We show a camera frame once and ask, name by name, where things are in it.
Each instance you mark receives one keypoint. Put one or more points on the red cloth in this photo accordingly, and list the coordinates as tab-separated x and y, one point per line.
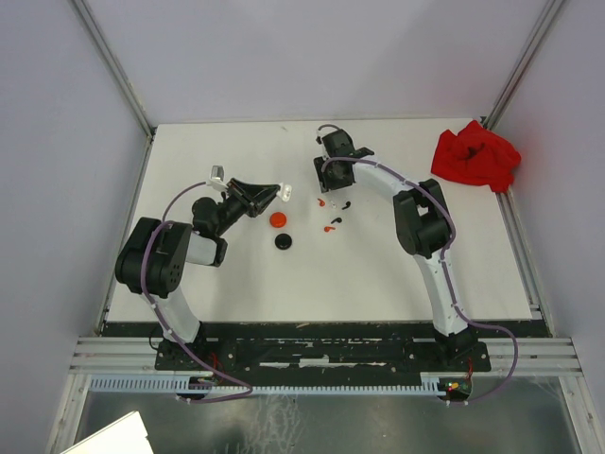
477	157

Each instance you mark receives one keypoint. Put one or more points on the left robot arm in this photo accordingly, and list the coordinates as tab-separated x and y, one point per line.
151	263

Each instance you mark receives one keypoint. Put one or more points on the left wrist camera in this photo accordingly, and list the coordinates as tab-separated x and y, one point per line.
217	178

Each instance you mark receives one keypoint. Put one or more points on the aluminium front rail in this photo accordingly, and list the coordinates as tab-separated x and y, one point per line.
537	357

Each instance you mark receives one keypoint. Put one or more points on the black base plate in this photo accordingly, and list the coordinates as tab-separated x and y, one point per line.
242	346

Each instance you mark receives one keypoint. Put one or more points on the white earbud charging case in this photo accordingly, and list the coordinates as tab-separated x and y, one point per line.
284	192

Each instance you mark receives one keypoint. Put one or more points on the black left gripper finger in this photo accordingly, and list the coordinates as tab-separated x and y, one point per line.
262	197
240	187

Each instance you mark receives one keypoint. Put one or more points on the left aluminium frame post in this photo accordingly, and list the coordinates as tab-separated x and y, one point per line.
86	16

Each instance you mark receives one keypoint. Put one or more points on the white paper sheet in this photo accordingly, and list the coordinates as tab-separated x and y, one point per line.
127	435

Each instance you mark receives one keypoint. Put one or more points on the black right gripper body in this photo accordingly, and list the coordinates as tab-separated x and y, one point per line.
328	177

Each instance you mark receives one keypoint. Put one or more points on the white cable duct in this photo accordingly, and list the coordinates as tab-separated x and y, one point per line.
192	384

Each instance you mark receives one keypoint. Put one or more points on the aluminium frame post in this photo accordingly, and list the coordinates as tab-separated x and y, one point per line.
547	19
86	16

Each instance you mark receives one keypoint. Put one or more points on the right aluminium frame post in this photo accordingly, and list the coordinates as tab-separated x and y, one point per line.
547	19

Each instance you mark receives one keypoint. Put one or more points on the orange earbud charging case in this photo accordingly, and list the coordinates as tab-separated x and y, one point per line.
278	220

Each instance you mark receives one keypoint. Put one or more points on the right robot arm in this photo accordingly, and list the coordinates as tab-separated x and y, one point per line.
423	226

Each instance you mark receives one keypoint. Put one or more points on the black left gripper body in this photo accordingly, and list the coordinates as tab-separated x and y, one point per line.
239	200

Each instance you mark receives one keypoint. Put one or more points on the black earbud charging case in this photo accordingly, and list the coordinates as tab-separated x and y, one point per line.
283	241

